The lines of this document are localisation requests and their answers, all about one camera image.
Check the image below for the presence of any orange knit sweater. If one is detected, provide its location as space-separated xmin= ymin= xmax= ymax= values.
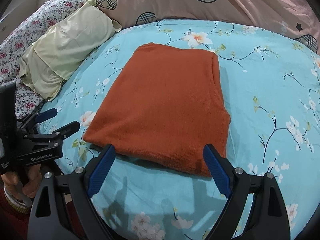
xmin=84 ymin=43 xmax=231 ymax=177

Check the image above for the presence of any person's left hand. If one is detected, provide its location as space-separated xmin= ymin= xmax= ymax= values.
xmin=0 ymin=164 xmax=43 ymax=207

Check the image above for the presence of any red sleeve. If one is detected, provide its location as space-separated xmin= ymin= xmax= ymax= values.
xmin=1 ymin=188 xmax=30 ymax=239

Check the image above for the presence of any white red floral blanket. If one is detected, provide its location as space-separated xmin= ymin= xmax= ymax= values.
xmin=1 ymin=0 xmax=87 ymax=119

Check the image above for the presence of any pale yellow pillow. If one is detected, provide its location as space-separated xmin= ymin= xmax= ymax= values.
xmin=19 ymin=2 xmax=121 ymax=101

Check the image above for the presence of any light blue floral bedsheet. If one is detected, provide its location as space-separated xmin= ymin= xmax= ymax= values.
xmin=37 ymin=20 xmax=319 ymax=239

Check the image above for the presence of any pink quilt with plaid hearts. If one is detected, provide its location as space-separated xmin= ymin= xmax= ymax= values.
xmin=96 ymin=0 xmax=319 ymax=53

